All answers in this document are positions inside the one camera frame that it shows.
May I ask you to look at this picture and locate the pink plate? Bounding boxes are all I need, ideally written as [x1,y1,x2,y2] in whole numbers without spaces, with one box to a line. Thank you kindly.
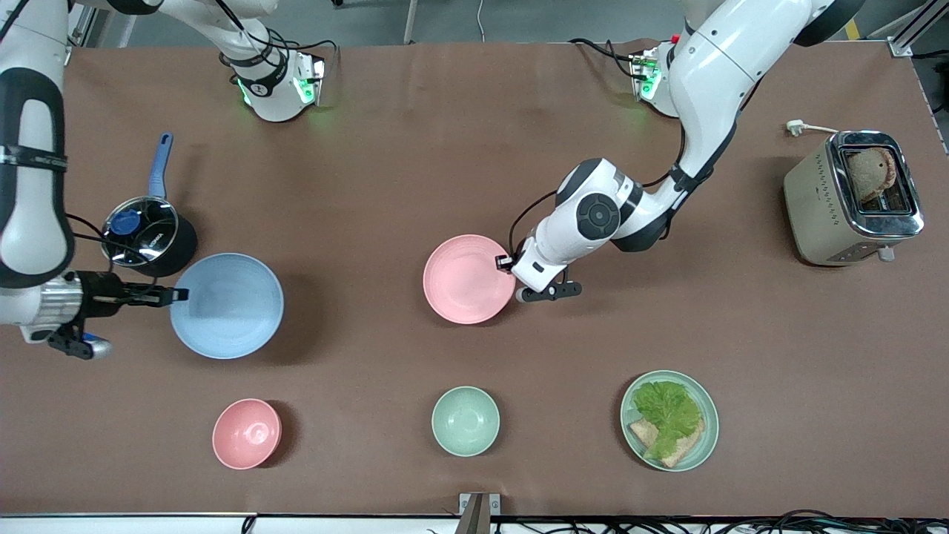
[423,234,518,326]

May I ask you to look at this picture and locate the blue plate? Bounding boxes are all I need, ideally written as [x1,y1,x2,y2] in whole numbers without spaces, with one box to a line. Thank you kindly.
[170,253,285,360]

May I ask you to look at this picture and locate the glass lid with blue knob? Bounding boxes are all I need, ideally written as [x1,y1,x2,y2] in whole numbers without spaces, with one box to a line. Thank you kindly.
[102,197,179,266]

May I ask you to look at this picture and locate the green bowl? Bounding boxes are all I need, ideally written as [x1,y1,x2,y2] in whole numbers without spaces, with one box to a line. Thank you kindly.
[431,386,500,457]

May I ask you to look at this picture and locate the pink bowl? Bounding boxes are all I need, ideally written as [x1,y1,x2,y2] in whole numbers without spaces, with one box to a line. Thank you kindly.
[212,398,282,470]

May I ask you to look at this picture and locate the green lettuce leaf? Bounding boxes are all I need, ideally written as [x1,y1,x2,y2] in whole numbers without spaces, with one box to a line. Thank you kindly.
[632,380,703,461]

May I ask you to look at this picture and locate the brown bread slice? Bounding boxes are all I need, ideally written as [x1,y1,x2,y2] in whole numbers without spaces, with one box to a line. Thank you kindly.
[629,418,705,469]

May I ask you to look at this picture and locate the green plate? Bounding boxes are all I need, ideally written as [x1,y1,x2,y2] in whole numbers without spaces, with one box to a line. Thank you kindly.
[621,370,720,472]

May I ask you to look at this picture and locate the silver beige toaster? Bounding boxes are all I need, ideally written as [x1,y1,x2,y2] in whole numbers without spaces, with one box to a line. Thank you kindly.
[784,131,925,266]

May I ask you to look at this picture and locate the toast slice in toaster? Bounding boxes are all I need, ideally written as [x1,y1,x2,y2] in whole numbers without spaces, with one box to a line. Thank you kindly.
[847,147,899,205]

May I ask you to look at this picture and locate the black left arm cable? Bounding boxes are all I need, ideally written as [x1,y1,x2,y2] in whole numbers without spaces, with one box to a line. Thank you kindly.
[507,122,687,260]

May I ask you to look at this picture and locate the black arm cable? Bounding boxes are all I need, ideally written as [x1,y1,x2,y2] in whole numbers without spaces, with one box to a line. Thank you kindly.
[507,122,687,260]
[65,214,160,260]

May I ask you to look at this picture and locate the dark pot with blue handle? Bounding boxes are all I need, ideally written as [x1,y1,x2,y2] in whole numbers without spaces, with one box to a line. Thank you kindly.
[101,132,198,278]

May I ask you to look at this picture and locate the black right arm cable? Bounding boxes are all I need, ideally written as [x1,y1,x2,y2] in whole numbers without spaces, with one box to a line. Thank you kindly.
[65,214,160,260]

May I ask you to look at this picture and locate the metal table bracket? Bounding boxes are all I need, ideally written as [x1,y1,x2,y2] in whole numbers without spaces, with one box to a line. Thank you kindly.
[459,492,501,534]

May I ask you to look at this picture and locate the black cables bundle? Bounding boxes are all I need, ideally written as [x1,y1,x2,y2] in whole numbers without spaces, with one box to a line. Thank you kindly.
[241,509,949,534]

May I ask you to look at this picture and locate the aluminium frame profile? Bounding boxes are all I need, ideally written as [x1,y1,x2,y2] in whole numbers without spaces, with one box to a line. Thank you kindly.
[888,0,949,58]

